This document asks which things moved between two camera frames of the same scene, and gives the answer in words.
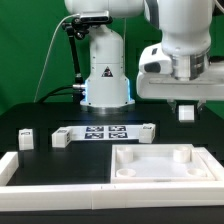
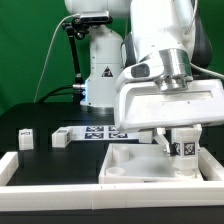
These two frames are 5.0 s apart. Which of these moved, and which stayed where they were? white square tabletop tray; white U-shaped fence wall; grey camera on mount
Moved: white square tabletop tray
Stayed: grey camera on mount; white U-shaped fence wall
